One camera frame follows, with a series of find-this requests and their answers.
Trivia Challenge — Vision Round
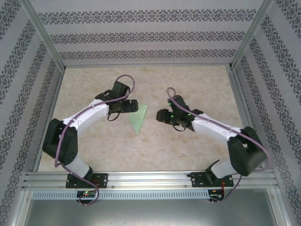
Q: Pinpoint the right aluminium frame post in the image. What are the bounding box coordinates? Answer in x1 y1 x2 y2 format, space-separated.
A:
229 0 276 69

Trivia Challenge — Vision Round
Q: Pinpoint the rear aluminium table edge rail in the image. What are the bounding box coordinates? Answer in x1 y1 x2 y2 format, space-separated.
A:
62 61 233 69

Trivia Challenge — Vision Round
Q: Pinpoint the light green cloth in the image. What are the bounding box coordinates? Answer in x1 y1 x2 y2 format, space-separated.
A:
128 104 149 136

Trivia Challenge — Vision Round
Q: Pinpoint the left aluminium table edge rail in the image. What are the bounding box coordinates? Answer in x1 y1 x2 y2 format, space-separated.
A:
32 67 66 172

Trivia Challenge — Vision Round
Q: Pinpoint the right aluminium table edge rail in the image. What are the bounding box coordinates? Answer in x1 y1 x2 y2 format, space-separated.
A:
227 65 269 171

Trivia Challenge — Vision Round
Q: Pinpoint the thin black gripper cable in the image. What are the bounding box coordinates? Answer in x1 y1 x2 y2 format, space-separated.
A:
107 112 121 122
172 124 191 132

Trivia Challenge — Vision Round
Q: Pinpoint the small circuit board with pins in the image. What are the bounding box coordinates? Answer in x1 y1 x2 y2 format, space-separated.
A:
209 189 224 200

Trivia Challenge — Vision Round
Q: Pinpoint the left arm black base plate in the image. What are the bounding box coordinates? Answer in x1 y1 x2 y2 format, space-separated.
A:
65 173 109 189

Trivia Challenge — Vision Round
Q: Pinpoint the grey sheet metal tray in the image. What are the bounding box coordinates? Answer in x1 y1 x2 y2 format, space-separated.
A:
14 188 292 226

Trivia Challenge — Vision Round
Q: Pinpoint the aluminium frame post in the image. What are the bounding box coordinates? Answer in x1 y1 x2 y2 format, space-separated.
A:
20 0 66 71
229 0 276 69

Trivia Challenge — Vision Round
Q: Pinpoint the aluminium mounting rail beam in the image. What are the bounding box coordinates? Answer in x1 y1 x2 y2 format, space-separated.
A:
22 171 279 190

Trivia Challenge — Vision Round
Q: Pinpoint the aluminium table edge rail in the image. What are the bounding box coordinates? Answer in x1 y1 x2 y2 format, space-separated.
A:
32 67 66 172
62 61 233 69
227 65 269 171

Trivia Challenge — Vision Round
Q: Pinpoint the left aluminium frame post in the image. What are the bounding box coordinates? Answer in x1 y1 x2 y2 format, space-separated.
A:
20 0 66 71

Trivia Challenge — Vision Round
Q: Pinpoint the slotted grey cable duct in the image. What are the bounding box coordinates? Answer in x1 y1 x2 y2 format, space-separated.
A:
32 190 210 200

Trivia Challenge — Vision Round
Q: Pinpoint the circuit board with green light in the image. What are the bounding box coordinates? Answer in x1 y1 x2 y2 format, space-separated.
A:
77 190 97 198

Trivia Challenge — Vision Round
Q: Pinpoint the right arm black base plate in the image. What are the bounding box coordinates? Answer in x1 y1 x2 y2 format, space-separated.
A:
190 171 235 188

